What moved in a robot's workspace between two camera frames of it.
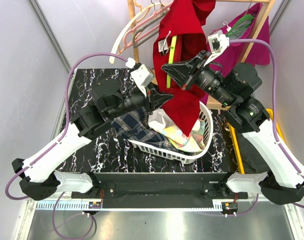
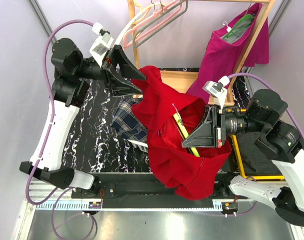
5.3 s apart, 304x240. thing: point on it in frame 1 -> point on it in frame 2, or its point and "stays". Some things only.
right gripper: [182, 72] -> [210, 132]
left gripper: [157, 100] -> [118, 87]
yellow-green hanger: [170, 58] -> [178, 120]
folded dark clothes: [253, 160] stays
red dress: [179, 36] -> [177, 167]
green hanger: [245, 21] stays
